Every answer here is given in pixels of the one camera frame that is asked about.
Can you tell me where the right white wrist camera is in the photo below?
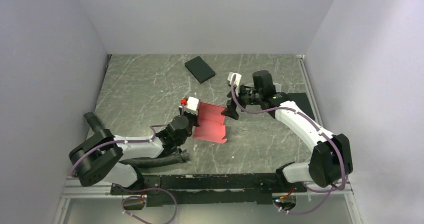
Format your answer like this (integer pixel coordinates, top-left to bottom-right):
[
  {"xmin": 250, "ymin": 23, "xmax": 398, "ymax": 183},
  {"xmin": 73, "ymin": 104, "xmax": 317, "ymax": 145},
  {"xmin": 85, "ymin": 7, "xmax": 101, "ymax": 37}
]
[{"xmin": 227, "ymin": 72, "xmax": 242, "ymax": 87}]

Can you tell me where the aluminium frame rail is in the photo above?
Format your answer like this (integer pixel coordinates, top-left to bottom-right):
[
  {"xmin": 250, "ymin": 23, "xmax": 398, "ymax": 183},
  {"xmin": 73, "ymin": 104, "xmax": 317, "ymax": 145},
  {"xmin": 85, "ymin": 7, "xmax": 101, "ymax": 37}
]
[{"xmin": 53, "ymin": 173, "xmax": 362, "ymax": 224}]

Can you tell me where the black flat box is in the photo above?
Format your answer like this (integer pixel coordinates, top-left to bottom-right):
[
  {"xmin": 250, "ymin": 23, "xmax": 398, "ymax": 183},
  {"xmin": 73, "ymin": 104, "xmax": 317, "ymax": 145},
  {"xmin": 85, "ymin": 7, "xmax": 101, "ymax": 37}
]
[{"xmin": 184, "ymin": 56, "xmax": 216, "ymax": 84}]

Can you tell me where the purple cable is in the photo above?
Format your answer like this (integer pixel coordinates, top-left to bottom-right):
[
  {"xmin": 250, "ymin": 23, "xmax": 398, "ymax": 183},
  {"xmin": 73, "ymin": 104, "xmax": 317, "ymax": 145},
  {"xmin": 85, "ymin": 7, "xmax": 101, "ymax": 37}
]
[
  {"xmin": 70, "ymin": 105, "xmax": 178, "ymax": 224},
  {"xmin": 230, "ymin": 73, "xmax": 349, "ymax": 216}
]

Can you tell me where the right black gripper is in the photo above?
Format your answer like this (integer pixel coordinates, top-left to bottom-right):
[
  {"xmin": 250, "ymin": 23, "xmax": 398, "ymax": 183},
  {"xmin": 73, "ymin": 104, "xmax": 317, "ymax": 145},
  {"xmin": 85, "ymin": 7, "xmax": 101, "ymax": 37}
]
[{"xmin": 221, "ymin": 82, "xmax": 263, "ymax": 120}]

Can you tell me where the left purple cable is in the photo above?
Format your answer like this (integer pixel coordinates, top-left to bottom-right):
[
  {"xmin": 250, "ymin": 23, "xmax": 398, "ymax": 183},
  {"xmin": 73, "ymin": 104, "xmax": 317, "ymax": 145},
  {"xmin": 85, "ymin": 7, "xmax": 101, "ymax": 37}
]
[{"xmin": 70, "ymin": 105, "xmax": 178, "ymax": 224}]

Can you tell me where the red paper box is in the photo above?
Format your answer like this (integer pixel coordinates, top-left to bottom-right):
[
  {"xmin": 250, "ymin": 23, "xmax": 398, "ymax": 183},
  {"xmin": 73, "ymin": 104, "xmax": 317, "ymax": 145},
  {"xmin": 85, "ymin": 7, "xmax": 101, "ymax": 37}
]
[{"xmin": 193, "ymin": 102, "xmax": 227, "ymax": 144}]

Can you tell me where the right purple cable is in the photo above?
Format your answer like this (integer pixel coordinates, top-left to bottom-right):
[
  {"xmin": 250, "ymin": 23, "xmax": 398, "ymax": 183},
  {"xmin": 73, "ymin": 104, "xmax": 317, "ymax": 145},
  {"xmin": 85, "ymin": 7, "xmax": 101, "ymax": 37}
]
[{"xmin": 230, "ymin": 73, "xmax": 349, "ymax": 216}]

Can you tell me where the black ridged tray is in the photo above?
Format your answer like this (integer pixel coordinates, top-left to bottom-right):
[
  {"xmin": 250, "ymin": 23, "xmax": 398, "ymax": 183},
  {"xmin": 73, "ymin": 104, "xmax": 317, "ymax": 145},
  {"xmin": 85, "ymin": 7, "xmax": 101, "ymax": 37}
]
[{"xmin": 287, "ymin": 92, "xmax": 315, "ymax": 120}]

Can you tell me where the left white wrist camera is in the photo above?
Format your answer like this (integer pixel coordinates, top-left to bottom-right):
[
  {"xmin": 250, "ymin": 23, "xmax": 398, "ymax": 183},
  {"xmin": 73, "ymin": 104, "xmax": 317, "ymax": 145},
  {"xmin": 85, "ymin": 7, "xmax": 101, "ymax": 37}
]
[{"xmin": 180, "ymin": 96, "xmax": 200, "ymax": 115}]

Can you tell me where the clear plastic case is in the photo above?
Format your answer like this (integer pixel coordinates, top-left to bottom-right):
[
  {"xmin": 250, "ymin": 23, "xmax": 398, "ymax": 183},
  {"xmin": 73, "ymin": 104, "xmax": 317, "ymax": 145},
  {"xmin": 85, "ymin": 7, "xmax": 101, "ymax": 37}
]
[{"xmin": 273, "ymin": 83, "xmax": 282, "ymax": 93}]

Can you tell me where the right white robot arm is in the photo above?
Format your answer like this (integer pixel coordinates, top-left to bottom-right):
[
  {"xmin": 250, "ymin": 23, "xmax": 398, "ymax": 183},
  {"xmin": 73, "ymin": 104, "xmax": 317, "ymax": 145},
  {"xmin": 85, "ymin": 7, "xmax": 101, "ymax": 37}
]
[{"xmin": 222, "ymin": 70, "xmax": 353, "ymax": 192}]

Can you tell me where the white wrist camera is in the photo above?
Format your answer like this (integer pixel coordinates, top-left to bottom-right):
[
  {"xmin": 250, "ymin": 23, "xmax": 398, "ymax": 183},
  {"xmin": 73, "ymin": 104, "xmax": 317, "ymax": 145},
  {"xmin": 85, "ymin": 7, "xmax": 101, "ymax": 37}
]
[
  {"xmin": 180, "ymin": 96, "xmax": 200, "ymax": 115},
  {"xmin": 227, "ymin": 72, "xmax": 242, "ymax": 87}
]

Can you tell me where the black corrugated hose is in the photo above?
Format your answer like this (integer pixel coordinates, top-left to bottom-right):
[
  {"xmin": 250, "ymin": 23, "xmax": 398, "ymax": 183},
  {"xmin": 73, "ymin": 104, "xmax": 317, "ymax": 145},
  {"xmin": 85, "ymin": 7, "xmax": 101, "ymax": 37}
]
[{"xmin": 83, "ymin": 111, "xmax": 192, "ymax": 169}]

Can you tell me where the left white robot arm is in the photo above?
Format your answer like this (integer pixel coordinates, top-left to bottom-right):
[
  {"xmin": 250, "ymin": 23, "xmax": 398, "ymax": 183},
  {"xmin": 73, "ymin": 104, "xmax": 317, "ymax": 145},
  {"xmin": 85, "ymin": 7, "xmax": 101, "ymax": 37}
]
[{"xmin": 68, "ymin": 112, "xmax": 198, "ymax": 194}]

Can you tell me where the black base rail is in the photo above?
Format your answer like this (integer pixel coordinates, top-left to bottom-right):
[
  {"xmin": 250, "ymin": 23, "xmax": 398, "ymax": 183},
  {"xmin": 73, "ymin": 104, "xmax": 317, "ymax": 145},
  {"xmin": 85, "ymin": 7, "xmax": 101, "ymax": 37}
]
[{"xmin": 110, "ymin": 173, "xmax": 307, "ymax": 207}]

